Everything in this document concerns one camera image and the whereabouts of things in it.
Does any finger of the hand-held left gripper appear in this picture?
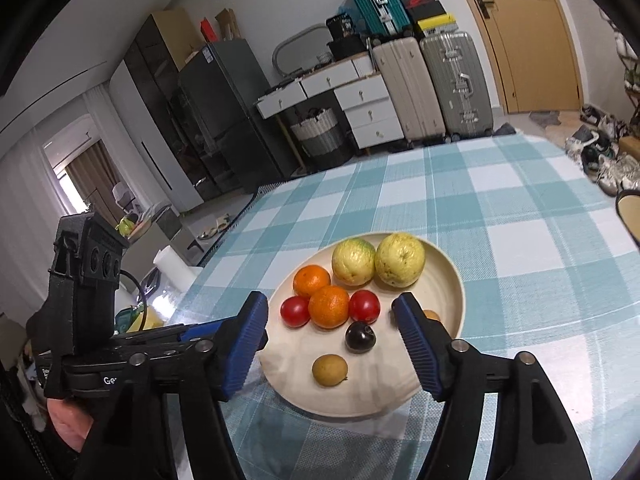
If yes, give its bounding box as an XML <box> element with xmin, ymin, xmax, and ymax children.
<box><xmin>112</xmin><ymin>321</ymin><xmax>223</xmax><ymax>356</ymax></box>

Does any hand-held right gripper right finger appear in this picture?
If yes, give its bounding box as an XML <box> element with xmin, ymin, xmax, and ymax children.
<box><xmin>391</xmin><ymin>292</ymin><xmax>596</xmax><ymax>480</ymax></box>

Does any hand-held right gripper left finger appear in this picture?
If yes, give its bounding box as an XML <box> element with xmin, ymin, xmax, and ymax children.
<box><xmin>75</xmin><ymin>291</ymin><xmax>271</xmax><ymax>480</ymax></box>

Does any cream round plate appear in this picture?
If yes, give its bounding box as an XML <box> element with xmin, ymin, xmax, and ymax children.
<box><xmin>256</xmin><ymin>232</ymin><xmax>465</xmax><ymax>418</ymax></box>

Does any dark purple plum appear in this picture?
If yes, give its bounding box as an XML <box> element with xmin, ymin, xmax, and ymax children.
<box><xmin>345</xmin><ymin>322</ymin><xmax>377</xmax><ymax>354</ymax></box>

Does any red tomato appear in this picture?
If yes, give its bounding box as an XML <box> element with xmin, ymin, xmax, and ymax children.
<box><xmin>348</xmin><ymin>290</ymin><xmax>381</xmax><ymax>324</ymax></box>
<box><xmin>280</xmin><ymin>296</ymin><xmax>312</xmax><ymax>329</ymax></box>

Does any brown round fruit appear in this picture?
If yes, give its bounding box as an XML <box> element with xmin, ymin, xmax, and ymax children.
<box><xmin>312</xmin><ymin>354</ymin><xmax>348</xmax><ymax>387</ymax></box>

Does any large orange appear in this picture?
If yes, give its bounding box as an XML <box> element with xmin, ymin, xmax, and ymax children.
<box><xmin>308</xmin><ymin>285</ymin><xmax>351</xmax><ymax>330</ymax></box>

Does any small orange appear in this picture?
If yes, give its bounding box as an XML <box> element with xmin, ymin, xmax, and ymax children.
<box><xmin>293</xmin><ymin>264</ymin><xmax>332</xmax><ymax>298</ymax></box>

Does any person's left hand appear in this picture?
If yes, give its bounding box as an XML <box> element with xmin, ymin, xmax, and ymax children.
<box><xmin>47</xmin><ymin>400</ymin><xmax>96</xmax><ymax>453</ymax></box>

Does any white paper towel roll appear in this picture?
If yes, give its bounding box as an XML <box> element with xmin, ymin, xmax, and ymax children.
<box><xmin>152</xmin><ymin>246</ymin><xmax>203</xmax><ymax>291</ymax></box>

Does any yellow-green guava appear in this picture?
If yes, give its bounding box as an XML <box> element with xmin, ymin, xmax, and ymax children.
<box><xmin>332</xmin><ymin>237</ymin><xmax>377</xmax><ymax>286</ymax></box>
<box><xmin>374</xmin><ymin>232</ymin><xmax>426</xmax><ymax>288</ymax></box>

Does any pair of slippers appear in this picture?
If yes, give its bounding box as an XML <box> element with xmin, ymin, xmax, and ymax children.
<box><xmin>197</xmin><ymin>215</ymin><xmax>233</xmax><ymax>241</ymax></box>

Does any teal checked tablecloth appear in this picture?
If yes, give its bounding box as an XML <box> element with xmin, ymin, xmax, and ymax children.
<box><xmin>165</xmin><ymin>135</ymin><xmax>640</xmax><ymax>480</ymax></box>

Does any brown curtain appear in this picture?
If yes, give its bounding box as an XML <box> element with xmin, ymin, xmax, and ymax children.
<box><xmin>67</xmin><ymin>140</ymin><xmax>123</xmax><ymax>216</ymax></box>

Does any white tall cabinet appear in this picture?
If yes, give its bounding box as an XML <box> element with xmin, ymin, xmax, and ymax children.
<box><xmin>109</xmin><ymin>62</ymin><xmax>201</xmax><ymax>213</ymax></box>

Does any woven laundry basket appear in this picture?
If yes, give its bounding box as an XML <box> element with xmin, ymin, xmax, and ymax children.
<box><xmin>290</xmin><ymin>107</ymin><xmax>353</xmax><ymax>168</ymax></box>

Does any grey refrigerator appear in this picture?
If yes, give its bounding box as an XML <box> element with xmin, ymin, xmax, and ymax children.
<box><xmin>177</xmin><ymin>37</ymin><xmax>301</xmax><ymax>196</ymax></box>

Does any white drawer cabinet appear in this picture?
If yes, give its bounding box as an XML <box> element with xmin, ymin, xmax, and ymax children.
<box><xmin>334</xmin><ymin>74</ymin><xmax>406</xmax><ymax>150</ymax></box>

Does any dark tall cabinet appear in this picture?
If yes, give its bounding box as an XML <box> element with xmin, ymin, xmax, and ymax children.
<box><xmin>122</xmin><ymin>12</ymin><xmax>223</xmax><ymax>201</ymax></box>

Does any beige suitcase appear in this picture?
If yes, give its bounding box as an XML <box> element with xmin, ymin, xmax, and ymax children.
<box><xmin>372</xmin><ymin>37</ymin><xmax>447</xmax><ymax>148</ymax></box>

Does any silver suitcase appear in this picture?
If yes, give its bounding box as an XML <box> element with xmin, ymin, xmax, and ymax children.
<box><xmin>419</xmin><ymin>31</ymin><xmax>496</xmax><ymax>142</ymax></box>

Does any pile of shoes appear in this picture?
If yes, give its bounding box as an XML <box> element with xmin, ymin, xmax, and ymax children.
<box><xmin>565</xmin><ymin>105</ymin><xmax>640</xmax><ymax>196</ymax></box>

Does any white desk with drawers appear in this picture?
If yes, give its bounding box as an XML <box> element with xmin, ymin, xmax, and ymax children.
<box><xmin>256</xmin><ymin>55</ymin><xmax>376</xmax><ymax>121</ymax></box>

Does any large cardboard box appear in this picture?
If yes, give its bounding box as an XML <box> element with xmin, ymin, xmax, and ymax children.
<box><xmin>152</xmin><ymin>7</ymin><xmax>206</xmax><ymax>71</ymax></box>

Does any oval mirror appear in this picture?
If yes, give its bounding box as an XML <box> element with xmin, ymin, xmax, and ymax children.
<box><xmin>272</xmin><ymin>25</ymin><xmax>336</xmax><ymax>73</ymax></box>

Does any yellow shoe box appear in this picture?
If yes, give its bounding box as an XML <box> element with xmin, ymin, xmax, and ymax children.
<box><xmin>415</xmin><ymin>14</ymin><xmax>458</xmax><ymax>31</ymax></box>

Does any wooden door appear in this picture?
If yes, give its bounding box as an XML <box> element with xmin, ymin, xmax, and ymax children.
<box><xmin>447</xmin><ymin>0</ymin><xmax>583</xmax><ymax>115</ymax></box>

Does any red and black shoe box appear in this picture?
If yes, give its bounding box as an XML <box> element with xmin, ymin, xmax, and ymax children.
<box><xmin>405</xmin><ymin>0</ymin><xmax>446</xmax><ymax>23</ymax></box>

